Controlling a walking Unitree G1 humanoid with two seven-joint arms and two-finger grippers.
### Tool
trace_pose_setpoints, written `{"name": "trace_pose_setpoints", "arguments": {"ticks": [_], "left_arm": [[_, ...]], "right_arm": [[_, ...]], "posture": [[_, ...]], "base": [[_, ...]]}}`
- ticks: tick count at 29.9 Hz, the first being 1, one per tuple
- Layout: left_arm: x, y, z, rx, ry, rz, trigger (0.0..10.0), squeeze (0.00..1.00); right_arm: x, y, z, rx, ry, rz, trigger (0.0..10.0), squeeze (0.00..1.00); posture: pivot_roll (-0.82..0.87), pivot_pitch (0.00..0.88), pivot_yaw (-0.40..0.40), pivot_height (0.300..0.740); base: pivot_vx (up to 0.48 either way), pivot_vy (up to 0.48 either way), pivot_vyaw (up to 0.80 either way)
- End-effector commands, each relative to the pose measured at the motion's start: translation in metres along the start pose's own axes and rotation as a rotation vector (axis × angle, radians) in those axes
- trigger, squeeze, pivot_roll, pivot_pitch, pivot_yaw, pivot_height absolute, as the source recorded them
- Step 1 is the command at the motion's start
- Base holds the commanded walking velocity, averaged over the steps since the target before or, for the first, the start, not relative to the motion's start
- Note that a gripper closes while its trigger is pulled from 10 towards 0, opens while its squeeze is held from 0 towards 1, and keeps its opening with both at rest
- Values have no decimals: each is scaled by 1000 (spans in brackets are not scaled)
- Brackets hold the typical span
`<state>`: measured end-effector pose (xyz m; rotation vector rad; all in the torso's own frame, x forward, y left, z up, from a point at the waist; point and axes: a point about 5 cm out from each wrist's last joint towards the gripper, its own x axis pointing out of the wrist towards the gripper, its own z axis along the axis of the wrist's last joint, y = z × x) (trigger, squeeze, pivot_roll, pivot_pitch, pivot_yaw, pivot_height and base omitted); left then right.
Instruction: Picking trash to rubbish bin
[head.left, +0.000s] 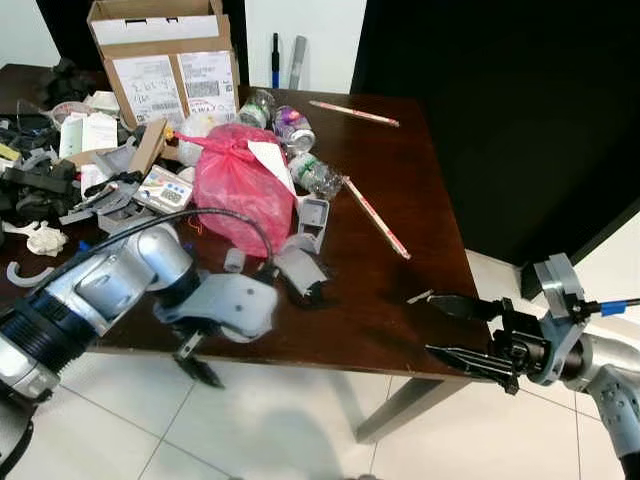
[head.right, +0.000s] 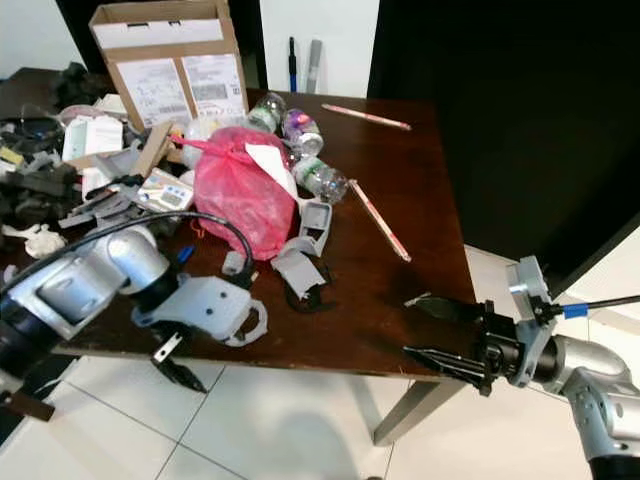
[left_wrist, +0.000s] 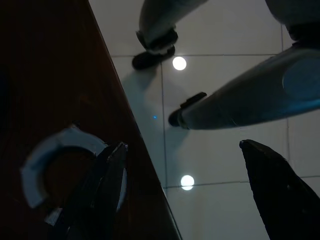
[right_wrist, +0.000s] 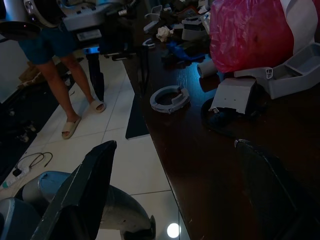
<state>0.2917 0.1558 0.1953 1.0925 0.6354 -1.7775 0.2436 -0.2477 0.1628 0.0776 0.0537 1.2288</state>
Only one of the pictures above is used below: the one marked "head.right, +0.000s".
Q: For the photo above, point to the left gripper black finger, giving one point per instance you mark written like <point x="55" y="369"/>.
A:
<point x="185" y="375"/>

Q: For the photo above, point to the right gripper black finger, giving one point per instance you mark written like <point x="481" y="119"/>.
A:
<point x="450" y="309"/>
<point x="448" y="364"/>

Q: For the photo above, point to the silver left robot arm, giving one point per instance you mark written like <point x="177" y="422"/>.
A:
<point x="80" y="285"/>

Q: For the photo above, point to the small grey cylinder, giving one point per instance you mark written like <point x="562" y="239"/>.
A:
<point x="234" y="263"/>

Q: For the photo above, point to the dark brown wooden table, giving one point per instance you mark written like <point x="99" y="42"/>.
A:
<point x="420" y="200"/>

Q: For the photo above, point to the long red pencil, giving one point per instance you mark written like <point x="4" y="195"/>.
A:
<point x="380" y="220"/>

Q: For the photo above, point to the red plastic bag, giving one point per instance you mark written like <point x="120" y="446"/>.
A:
<point x="240" y="210"/>

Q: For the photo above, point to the white device with blue buttons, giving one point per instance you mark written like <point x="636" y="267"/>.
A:
<point x="168" y="190"/>

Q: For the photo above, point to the white crumpled piece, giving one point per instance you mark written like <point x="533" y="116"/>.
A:
<point x="45" y="243"/>

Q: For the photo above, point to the clear crumpled plastic bottle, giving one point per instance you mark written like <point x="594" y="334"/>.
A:
<point x="322" y="180"/>

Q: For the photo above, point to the brown cardboard piece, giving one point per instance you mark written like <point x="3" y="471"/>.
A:
<point x="153" y="150"/>

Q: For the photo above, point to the black machine part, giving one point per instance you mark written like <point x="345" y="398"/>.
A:
<point x="35" y="195"/>

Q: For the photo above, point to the white paper slip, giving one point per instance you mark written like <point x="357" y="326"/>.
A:
<point x="275" y="168"/>

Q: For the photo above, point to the short red pencil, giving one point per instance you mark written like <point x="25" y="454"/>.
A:
<point x="368" y="117"/>

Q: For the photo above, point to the small white carton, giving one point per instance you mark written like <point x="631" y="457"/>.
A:
<point x="95" y="138"/>

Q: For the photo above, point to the clear bottle with purple label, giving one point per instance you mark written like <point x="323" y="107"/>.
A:
<point x="301" y="132"/>

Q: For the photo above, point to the clear bottle with green label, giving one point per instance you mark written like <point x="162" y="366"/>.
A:
<point x="265" y="112"/>

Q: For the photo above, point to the grey marker pen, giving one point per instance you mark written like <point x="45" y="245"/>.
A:
<point x="313" y="66"/>

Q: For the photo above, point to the cardboard box with shipping labels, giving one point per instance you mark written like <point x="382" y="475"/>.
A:
<point x="170" y="55"/>

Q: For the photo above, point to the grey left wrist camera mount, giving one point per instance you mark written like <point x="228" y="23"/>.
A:
<point x="210" y="305"/>

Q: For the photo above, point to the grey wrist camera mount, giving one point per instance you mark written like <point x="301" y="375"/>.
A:
<point x="528" y="285"/>
<point x="210" y="305"/>

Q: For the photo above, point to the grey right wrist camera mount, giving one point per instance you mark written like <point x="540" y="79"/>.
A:
<point x="528" y="285"/>

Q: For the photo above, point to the grey printed frame part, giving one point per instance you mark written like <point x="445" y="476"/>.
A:
<point x="310" y="240"/>

